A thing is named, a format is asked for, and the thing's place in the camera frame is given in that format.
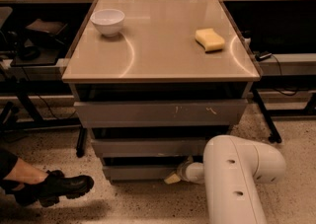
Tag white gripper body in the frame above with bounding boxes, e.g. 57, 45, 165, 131
177, 163, 194, 182

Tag grey bottom drawer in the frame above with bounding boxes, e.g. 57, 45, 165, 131
103, 165, 178, 181

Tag grey drawer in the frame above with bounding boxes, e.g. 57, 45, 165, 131
74, 99, 247, 128
103, 165, 178, 181
91, 137, 210, 158

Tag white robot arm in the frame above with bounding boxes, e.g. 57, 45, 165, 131
164, 135, 286, 224

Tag grey middle drawer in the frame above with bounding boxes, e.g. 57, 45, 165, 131
91, 137, 210, 158

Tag grey top drawer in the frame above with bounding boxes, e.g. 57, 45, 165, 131
74, 99, 247, 128

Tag grey drawer cabinet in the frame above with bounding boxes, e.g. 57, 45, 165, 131
61, 0, 262, 184

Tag black table leg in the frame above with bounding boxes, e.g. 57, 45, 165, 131
252, 89, 282, 143

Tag yellow sponge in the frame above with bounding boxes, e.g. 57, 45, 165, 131
195, 29, 225, 52

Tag black power adapter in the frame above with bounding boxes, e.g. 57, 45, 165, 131
255, 51, 272, 62

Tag white ceramic bowl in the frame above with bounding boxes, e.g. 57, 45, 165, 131
90, 9, 125, 37

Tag brown box on shelf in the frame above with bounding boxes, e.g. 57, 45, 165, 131
26, 19, 67, 40

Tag black headphones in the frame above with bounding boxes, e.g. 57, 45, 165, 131
18, 45, 40, 61

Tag black left desk frame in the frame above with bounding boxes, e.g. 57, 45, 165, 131
0, 78, 87, 158

